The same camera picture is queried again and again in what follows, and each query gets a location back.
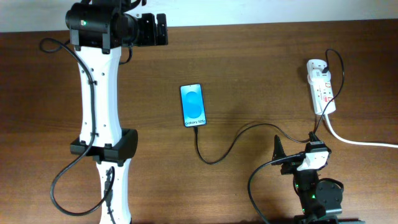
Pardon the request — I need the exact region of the black USB charging cable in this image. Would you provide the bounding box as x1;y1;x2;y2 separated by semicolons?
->
193;49;345;166

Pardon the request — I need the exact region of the blue Galaxy smartphone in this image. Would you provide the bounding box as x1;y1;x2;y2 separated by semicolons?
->
180;83;206;128

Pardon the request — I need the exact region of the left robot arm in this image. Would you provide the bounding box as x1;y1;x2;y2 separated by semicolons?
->
65;0;168;223

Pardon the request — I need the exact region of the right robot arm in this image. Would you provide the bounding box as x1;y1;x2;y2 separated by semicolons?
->
272;132;344;223

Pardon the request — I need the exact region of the white USB charger plug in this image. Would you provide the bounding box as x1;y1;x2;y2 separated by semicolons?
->
307;69;331;85

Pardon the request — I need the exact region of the white power strip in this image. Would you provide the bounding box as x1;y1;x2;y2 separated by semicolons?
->
307;59;336;115

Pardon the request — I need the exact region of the white power strip cord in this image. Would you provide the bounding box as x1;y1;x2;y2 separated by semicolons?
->
322;114;398;149

